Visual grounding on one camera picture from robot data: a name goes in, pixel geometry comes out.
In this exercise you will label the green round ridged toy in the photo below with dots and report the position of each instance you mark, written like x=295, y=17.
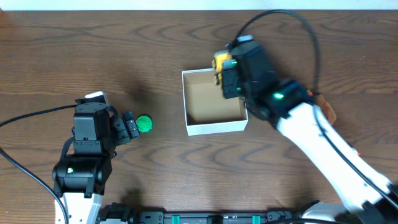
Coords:
x=144, y=123

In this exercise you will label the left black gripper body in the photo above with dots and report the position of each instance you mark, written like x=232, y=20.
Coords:
x=125, y=130

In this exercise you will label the brown plush toy with carrot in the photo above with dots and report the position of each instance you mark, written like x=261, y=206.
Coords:
x=326, y=108

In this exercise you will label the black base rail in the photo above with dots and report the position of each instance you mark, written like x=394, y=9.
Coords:
x=199, y=217

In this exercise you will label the yellow grey toy truck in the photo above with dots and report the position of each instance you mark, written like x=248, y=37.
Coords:
x=220, y=61

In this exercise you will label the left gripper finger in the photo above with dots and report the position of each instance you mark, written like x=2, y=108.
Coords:
x=131, y=125
x=121, y=132

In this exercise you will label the white cardboard box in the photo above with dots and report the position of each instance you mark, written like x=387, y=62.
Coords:
x=206, y=109

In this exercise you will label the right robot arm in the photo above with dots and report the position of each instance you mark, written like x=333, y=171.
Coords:
x=366, y=195

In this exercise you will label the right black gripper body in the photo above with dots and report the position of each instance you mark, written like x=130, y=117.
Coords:
x=247, y=89

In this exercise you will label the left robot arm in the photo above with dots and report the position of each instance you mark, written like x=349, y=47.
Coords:
x=85, y=164

